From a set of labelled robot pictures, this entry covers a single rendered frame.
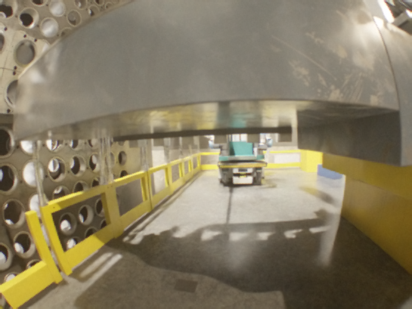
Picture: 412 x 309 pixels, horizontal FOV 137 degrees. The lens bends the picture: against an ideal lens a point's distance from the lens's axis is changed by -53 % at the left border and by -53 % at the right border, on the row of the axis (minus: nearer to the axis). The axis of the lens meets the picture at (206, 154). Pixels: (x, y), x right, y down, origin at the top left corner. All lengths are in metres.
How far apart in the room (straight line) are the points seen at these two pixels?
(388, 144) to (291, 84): 0.24
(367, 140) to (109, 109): 0.50
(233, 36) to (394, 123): 0.32
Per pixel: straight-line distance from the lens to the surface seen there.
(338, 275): 0.98
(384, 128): 0.39
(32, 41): 1.53
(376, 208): 1.28
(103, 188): 1.16
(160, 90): 0.24
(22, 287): 0.97
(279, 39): 0.26
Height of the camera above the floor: 0.63
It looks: 4 degrees down
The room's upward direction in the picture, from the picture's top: 2 degrees counter-clockwise
